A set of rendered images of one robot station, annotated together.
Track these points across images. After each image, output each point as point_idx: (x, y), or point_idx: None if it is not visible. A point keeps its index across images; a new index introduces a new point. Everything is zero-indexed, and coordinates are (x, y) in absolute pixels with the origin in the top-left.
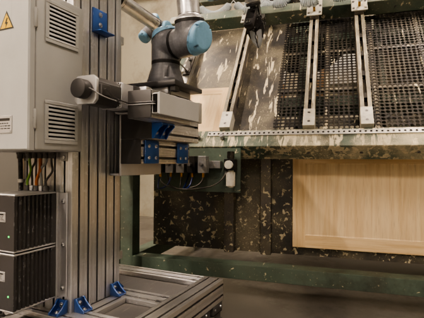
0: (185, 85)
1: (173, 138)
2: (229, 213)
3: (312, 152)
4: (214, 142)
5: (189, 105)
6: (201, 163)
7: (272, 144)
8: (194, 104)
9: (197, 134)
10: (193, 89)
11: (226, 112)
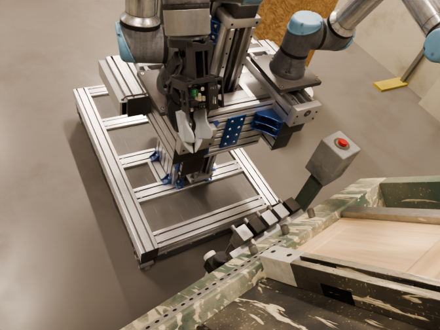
0: (144, 87)
1: (151, 125)
2: None
3: None
4: (258, 246)
5: (113, 93)
6: (231, 227)
7: (171, 298)
8: (116, 98)
9: (171, 155)
10: (150, 99)
11: (296, 255)
